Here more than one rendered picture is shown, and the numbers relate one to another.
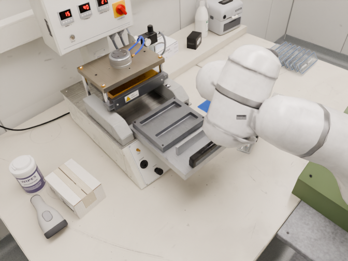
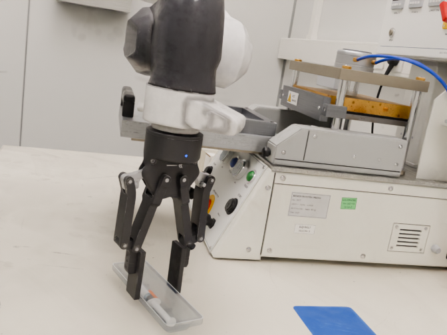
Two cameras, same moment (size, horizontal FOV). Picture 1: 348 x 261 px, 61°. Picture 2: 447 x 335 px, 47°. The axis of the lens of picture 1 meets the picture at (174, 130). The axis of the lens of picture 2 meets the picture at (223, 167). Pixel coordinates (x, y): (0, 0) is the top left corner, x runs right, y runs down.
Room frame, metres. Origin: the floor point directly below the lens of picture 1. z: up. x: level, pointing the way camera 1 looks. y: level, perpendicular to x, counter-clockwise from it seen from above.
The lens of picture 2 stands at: (1.21, -0.89, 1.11)
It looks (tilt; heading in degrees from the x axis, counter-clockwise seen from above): 13 degrees down; 116
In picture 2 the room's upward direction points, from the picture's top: 9 degrees clockwise
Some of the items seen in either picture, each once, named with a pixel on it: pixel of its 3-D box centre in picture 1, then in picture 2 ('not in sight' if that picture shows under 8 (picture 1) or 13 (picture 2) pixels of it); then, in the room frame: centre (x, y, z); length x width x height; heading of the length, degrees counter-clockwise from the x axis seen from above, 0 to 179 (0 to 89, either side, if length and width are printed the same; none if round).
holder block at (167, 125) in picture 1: (169, 122); (221, 115); (0.75, 0.02, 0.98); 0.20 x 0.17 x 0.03; 130
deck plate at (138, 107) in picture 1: (123, 97); (350, 157); (0.98, 0.20, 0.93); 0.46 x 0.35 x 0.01; 40
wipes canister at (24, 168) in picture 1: (28, 174); not in sight; (0.68, 0.55, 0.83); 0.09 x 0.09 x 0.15
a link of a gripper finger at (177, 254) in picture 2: not in sight; (176, 266); (0.88, -0.30, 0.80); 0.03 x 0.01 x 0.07; 151
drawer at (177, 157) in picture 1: (178, 131); (197, 119); (0.72, -0.02, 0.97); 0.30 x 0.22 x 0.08; 40
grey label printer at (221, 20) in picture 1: (219, 13); not in sight; (1.83, -0.32, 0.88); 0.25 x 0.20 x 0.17; 38
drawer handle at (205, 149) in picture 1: (207, 149); (127, 100); (0.61, -0.10, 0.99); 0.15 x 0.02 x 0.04; 130
